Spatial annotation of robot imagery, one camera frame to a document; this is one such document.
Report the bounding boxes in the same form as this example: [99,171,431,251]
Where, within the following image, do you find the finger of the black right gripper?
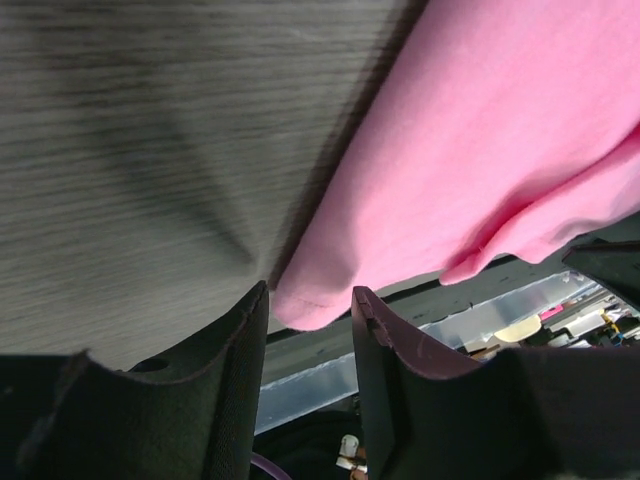
[562,241,640,310]

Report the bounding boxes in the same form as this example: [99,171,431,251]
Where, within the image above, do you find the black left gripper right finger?
[352,287,639,479]

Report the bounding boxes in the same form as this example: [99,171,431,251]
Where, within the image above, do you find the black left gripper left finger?
[1,282,269,479]

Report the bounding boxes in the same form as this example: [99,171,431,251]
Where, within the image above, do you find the pink t shirt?
[272,1,639,331]

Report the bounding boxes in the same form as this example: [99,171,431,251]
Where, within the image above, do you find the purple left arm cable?
[249,451,291,480]

